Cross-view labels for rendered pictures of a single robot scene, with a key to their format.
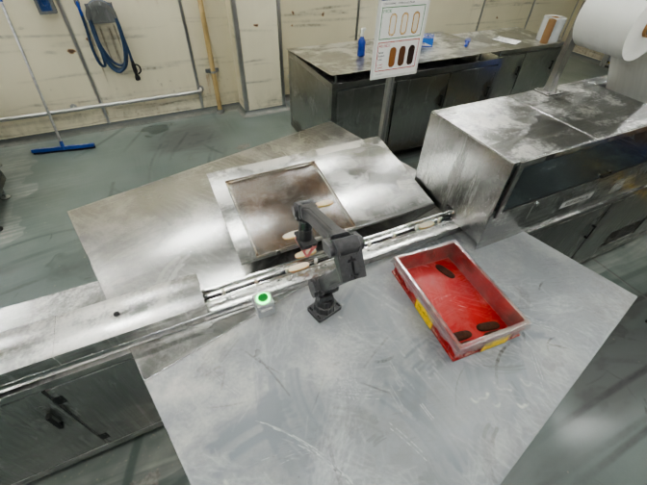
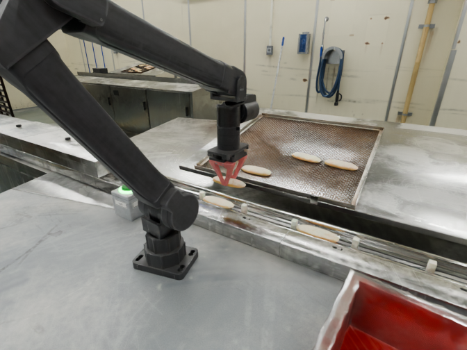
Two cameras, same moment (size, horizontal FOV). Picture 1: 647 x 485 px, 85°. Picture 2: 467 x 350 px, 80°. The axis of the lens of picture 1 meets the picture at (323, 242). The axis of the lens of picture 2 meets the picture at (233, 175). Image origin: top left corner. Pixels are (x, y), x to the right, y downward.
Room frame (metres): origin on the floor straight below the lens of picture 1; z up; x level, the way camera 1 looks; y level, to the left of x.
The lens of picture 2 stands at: (0.72, -0.51, 1.24)
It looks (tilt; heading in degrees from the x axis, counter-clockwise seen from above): 24 degrees down; 58
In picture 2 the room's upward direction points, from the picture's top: straight up
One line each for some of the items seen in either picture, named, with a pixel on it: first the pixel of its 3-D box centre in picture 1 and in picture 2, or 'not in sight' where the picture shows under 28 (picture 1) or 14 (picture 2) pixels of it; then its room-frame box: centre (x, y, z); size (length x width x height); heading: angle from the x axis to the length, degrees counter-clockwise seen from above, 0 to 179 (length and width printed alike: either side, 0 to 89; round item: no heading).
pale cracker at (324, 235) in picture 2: not in sight; (317, 232); (1.17, -0.14, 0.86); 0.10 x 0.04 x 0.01; 117
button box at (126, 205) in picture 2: (264, 306); (133, 205); (0.83, 0.23, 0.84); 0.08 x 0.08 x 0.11; 27
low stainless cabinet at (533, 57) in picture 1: (492, 70); not in sight; (5.14, -2.23, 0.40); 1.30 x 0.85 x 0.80; 117
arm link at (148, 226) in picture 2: (322, 287); (167, 210); (0.86, 0.00, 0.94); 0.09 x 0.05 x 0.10; 23
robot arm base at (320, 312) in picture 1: (324, 303); (165, 246); (0.85, -0.01, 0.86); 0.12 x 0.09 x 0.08; 130
